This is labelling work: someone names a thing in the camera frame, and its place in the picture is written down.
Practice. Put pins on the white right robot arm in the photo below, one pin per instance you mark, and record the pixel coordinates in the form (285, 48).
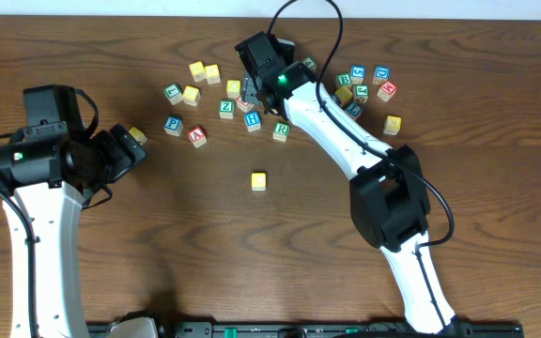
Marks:
(388, 194)

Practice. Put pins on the red A block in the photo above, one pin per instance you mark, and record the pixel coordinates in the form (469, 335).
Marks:
(197, 136)

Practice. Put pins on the red U block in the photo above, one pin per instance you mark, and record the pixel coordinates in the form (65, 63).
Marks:
(246, 107)

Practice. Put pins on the blue P block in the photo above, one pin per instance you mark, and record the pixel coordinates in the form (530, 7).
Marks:
(173, 126)

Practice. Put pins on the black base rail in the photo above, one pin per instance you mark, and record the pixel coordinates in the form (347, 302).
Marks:
(147, 327)

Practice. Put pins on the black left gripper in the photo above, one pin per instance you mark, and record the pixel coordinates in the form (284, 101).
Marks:
(123, 148)

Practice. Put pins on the green R block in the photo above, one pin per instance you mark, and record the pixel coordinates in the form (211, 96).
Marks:
(281, 131)

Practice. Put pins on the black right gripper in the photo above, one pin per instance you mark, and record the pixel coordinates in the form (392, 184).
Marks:
(255, 94)

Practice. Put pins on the green 4 block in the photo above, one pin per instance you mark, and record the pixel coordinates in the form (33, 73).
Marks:
(310, 63)

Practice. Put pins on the blue 1 block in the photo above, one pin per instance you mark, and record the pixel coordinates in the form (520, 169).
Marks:
(354, 110)

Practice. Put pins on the yellow S block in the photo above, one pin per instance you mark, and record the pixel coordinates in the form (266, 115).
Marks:
(212, 74)

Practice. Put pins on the yellow K block right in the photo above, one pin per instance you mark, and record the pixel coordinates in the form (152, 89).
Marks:
(392, 125)

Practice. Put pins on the red M block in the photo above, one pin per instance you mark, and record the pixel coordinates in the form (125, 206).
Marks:
(387, 90)

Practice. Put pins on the yellow k block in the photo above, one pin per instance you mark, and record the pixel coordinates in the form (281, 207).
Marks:
(392, 125)
(138, 135)

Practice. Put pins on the green B block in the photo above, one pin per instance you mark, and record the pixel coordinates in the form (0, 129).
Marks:
(343, 80)

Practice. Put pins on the yellow block beside green L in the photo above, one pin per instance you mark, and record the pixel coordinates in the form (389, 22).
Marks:
(191, 95)

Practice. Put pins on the yellow O block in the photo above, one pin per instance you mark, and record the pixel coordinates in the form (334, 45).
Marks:
(233, 88)

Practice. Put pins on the blue D block right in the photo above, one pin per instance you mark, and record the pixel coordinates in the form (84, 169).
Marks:
(381, 75)

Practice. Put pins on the yellow G block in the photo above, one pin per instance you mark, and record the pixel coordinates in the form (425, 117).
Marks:
(344, 96)

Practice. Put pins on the green Z block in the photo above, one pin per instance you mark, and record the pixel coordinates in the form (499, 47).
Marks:
(226, 109)

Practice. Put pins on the yellow C block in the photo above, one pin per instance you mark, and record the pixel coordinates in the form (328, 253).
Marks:
(259, 181)

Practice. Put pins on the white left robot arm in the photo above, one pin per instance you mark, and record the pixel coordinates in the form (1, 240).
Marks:
(50, 169)

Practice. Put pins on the yellow K block far left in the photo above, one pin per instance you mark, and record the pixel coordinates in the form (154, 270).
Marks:
(138, 135)

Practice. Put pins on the blue H block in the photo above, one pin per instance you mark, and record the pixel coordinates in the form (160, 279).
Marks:
(252, 121)

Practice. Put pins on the blue 5 block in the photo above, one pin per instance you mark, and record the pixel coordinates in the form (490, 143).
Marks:
(357, 74)

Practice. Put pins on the green J block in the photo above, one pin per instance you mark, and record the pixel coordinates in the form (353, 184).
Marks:
(360, 93)

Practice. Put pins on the yellow block upper left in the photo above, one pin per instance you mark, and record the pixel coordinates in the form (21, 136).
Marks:
(197, 69)

